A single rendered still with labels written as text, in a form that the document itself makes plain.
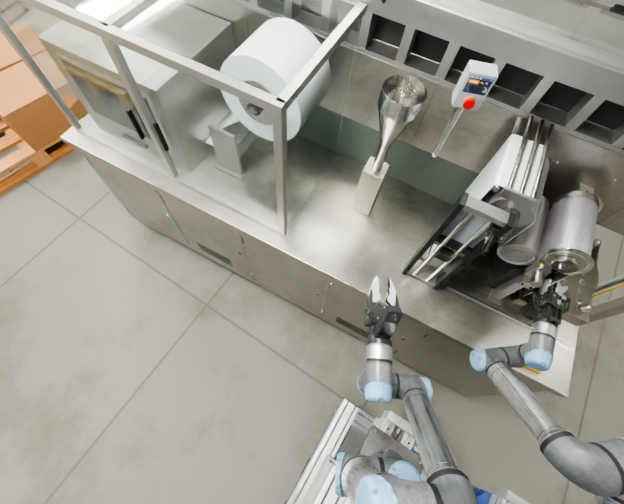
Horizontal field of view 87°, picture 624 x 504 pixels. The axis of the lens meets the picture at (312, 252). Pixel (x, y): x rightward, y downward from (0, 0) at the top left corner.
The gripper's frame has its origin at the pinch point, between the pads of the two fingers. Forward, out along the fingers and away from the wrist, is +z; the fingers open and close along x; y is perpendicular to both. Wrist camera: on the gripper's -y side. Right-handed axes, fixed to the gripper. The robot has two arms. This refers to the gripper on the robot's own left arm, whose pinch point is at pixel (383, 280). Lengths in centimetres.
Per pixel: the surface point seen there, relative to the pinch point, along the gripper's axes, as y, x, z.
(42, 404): 145, -148, -54
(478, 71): -48, 3, 37
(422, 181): 24, 28, 65
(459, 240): -3.6, 25.4, 18.3
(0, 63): 111, -253, 160
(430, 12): -40, -3, 73
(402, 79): -27, -6, 58
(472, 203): -22.7, 17.2, 19.1
